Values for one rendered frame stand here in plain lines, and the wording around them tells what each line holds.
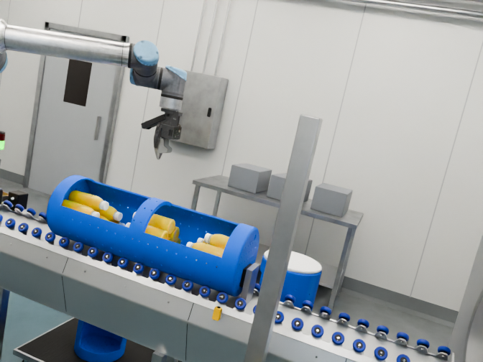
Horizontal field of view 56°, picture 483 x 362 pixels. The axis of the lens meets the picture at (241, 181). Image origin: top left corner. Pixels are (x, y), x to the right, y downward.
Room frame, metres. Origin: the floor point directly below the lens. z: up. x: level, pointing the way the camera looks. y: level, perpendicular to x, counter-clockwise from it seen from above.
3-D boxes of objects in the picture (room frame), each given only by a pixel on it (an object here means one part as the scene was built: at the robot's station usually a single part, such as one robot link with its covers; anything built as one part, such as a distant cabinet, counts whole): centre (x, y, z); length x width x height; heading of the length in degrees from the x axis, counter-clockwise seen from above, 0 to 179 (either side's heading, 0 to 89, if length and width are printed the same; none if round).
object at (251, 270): (1.74, -0.11, 1.00); 0.10 x 0.04 x 0.15; 163
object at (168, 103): (1.88, 0.35, 1.64); 0.10 x 0.09 x 0.05; 163
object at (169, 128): (1.87, 0.34, 1.55); 0.09 x 0.08 x 0.12; 73
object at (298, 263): (2.07, -0.32, 1.03); 0.28 x 0.28 x 0.01
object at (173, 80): (1.87, 0.35, 1.72); 0.10 x 0.09 x 0.12; 102
